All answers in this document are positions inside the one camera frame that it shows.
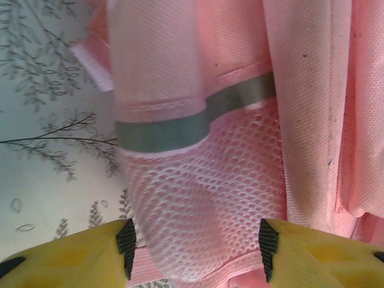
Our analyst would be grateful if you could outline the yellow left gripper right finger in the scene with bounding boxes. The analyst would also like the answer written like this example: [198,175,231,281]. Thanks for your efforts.
[259,218,384,288]

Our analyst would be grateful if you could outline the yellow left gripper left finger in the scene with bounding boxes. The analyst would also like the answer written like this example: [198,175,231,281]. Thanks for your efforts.
[0,218,137,288]

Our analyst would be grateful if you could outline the pink backpack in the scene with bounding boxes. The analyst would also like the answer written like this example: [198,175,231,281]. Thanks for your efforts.
[71,0,384,288]

